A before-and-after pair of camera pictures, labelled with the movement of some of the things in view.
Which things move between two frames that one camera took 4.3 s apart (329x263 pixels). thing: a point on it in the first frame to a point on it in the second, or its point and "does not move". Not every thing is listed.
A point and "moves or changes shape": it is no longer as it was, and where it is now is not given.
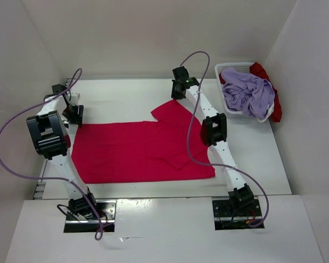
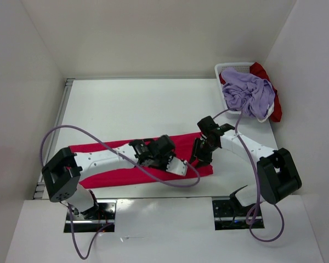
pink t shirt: [169, 149] moves or changes shape
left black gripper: [77, 118] to [163, 167]
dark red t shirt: [257, 69] does not move
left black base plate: [106, 211] does not move
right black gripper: [173, 95] to [197, 153]
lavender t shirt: [247, 93] does not move
